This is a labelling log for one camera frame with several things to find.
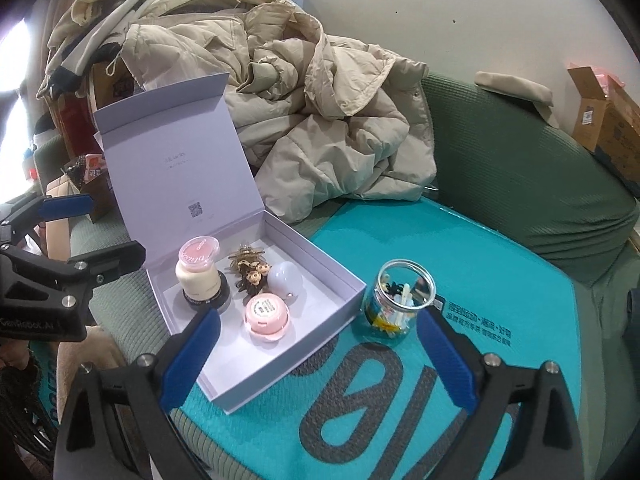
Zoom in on clear-lid blush compact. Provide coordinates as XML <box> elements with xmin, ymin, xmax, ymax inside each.
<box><xmin>180</xmin><ymin>236</ymin><xmax>221</xmax><ymax>267</ymax></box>

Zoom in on red white snack packet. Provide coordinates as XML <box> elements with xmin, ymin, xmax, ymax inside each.
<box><xmin>82</xmin><ymin>152</ymin><xmax>108</xmax><ymax>183</ymax></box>

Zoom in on beige folded cloth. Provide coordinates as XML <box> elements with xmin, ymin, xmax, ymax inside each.
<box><xmin>474</xmin><ymin>71</ymin><xmax>561</xmax><ymax>128</ymax></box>

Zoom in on beige fleece blanket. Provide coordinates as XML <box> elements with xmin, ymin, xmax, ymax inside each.
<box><xmin>55</xmin><ymin>325</ymin><xmax>131</xmax><ymax>396</ymax></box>

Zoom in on black round jar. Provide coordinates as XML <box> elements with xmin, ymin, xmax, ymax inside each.
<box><xmin>181</xmin><ymin>280</ymin><xmax>231</xmax><ymax>313</ymax></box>

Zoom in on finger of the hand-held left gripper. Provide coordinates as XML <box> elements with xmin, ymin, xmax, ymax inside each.
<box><xmin>0</xmin><ymin>241</ymin><xmax>147</xmax><ymax>306</ymax></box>
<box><xmin>0</xmin><ymin>195</ymin><xmax>96</xmax><ymax>243</ymax></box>

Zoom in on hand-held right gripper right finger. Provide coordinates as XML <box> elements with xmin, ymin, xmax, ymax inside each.
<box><xmin>417</xmin><ymin>307</ymin><xmax>586</xmax><ymax>480</ymax></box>

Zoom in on blue jeans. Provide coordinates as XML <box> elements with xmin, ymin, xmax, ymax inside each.
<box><xmin>625</xmin><ymin>290</ymin><xmax>640</xmax><ymax>331</ymax></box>

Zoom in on clear plastic jar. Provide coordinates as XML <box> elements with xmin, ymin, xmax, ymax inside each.
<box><xmin>361</xmin><ymin>258</ymin><xmax>437</xmax><ymax>343</ymax></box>

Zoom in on beige puffer jacket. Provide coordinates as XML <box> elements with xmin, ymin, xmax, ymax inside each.
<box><xmin>120</xmin><ymin>2</ymin><xmax>438</xmax><ymax>223</ymax></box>

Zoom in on clear gold hair claw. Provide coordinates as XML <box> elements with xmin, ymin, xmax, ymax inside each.
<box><xmin>230</xmin><ymin>242</ymin><xmax>263</xmax><ymax>263</ymax></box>

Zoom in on teal bubble mailer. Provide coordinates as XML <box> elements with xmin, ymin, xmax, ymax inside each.
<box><xmin>170</xmin><ymin>195</ymin><xmax>583</xmax><ymax>480</ymax></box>

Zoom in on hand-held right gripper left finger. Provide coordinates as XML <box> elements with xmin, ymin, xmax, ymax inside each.
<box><xmin>52</xmin><ymin>307</ymin><xmax>222</xmax><ymax>480</ymax></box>

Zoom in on green covered sofa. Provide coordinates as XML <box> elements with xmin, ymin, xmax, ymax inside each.
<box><xmin>32</xmin><ymin>71</ymin><xmax>640</xmax><ymax>480</ymax></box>

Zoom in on lavender hinged gift box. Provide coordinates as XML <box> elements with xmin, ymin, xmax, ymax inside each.
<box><xmin>92</xmin><ymin>72</ymin><xmax>367</xmax><ymax>415</ymax></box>

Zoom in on pink round compact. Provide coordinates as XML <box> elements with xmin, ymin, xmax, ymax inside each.
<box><xmin>244</xmin><ymin>294</ymin><xmax>291</xmax><ymax>333</ymax></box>

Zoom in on printed cardboard box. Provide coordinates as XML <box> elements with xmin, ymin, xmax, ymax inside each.
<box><xmin>567</xmin><ymin>65</ymin><xmax>640</xmax><ymax>183</ymax></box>

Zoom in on cream grey jacket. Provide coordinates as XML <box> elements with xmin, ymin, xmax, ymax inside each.
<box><xmin>37</xmin><ymin>0</ymin><xmax>301</xmax><ymax>101</ymax></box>

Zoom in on brown hair claw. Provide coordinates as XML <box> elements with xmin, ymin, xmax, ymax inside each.
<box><xmin>232</xmin><ymin>275</ymin><xmax>266</xmax><ymax>306</ymax></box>

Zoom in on brown cardboard box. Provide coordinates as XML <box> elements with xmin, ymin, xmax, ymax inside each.
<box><xmin>42</xmin><ymin>60</ymin><xmax>136</xmax><ymax>221</ymax></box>

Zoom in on small lilac round jar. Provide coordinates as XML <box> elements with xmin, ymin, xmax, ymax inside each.
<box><xmin>268</xmin><ymin>261</ymin><xmax>304</xmax><ymax>301</ymax></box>

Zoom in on cream white cosmetic jar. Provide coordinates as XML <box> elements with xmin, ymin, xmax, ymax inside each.
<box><xmin>175</xmin><ymin>257</ymin><xmax>221</xmax><ymax>296</ymax></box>

